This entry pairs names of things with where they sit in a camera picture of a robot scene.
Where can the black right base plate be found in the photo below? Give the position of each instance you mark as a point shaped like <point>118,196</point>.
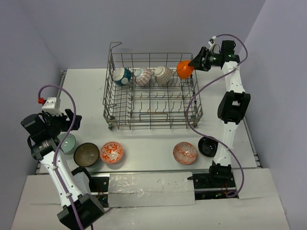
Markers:
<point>205,189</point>

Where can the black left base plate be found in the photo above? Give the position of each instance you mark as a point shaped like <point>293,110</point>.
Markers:
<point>99,188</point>

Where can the blue triangle pattern bowl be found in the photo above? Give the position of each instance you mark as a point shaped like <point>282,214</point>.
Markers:
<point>122,76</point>

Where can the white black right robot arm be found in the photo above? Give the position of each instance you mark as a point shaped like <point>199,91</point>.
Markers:
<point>231,109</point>

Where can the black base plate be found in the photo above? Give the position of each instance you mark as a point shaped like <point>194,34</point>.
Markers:
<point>99,188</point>
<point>205,189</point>

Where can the orange diamond pattern bowl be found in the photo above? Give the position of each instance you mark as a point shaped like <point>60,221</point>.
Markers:
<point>184,153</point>

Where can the grey geometric pattern bowl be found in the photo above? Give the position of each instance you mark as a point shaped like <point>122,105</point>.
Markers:
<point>162,74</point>

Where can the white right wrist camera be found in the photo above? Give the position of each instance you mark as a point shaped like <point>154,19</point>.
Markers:
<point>212,44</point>

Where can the grey taped cover panel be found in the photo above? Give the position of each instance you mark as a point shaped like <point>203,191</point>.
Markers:
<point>151,189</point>

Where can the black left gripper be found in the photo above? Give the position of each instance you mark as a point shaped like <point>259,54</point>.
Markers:
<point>64,122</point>

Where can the black bowl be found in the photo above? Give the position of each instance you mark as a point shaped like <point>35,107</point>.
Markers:
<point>208,147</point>

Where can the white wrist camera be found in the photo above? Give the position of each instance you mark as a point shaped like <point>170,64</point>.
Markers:
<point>212,44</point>
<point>50,106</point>

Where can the white bowl red diamond pattern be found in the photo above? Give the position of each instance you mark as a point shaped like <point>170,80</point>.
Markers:
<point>142,76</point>

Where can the grey wire dish rack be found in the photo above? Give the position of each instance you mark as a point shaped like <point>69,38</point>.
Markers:
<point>168,105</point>

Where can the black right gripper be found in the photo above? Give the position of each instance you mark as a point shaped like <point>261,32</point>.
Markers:
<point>196,62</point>

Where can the pale green bowl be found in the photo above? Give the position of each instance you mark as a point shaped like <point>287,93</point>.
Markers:
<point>68,143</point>

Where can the dark bowl beige inside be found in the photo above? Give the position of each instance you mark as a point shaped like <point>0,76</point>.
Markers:
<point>86,154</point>

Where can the plain white bowl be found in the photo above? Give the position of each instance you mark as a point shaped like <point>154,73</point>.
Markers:
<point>184,71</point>

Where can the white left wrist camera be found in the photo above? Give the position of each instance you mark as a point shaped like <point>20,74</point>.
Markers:
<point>50,106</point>

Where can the orange floral pattern bowl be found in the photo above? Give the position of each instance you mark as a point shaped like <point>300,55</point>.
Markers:
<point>111,152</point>

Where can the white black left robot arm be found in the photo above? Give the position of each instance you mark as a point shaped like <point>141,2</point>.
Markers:
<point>80,209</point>

